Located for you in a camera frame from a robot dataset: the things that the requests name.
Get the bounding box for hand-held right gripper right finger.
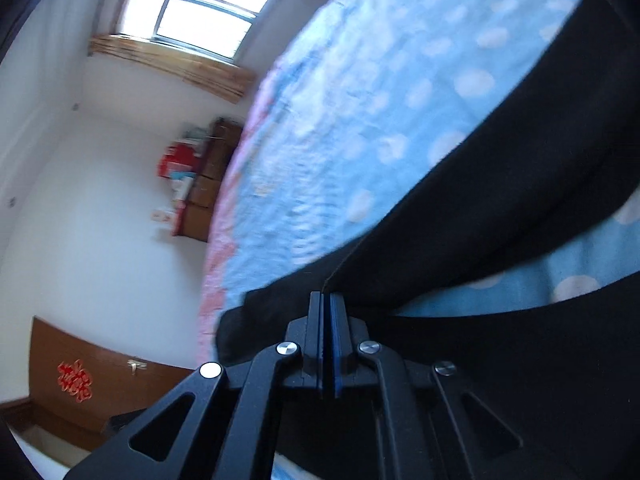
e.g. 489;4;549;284
325;292;576;480

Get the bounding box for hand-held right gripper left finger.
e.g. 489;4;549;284
62;291;327;480

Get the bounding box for black pants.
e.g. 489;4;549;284
215;0;640;480

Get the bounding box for wooden dresser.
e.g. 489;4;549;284
172;117;245;244

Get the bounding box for wooden door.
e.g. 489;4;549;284
0;315;201;453

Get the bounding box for light blue box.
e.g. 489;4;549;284
169;170;197;202

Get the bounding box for red box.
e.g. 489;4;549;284
159;142;206;181

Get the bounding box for red door decoration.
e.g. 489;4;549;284
57;360;96;404

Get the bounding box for blue dotted bed sheet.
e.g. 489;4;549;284
197;0;640;480

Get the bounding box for beige curtain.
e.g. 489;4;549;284
89;34;257;104

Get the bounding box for window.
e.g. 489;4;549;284
117;0;296;63

